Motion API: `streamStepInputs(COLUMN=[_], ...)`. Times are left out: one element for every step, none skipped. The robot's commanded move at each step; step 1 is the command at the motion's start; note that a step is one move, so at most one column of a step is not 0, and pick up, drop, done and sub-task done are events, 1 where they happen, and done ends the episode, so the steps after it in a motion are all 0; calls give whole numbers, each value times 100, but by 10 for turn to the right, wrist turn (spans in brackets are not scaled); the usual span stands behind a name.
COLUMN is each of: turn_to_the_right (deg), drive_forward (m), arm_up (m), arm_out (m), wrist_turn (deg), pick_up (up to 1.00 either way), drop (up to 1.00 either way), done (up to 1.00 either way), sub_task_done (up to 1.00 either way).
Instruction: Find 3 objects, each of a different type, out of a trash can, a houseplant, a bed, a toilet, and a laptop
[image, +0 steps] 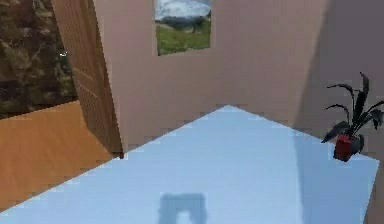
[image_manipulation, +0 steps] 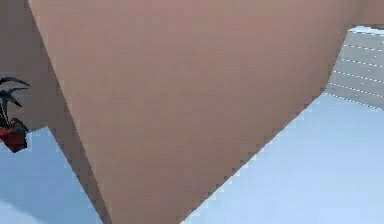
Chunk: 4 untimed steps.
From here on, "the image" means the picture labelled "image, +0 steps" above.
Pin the dark houseplant in red pot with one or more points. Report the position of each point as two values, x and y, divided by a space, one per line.
348 140

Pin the window with landscape view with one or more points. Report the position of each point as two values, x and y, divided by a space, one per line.
182 26

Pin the brown wooden room door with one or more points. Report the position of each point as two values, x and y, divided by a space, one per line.
90 76

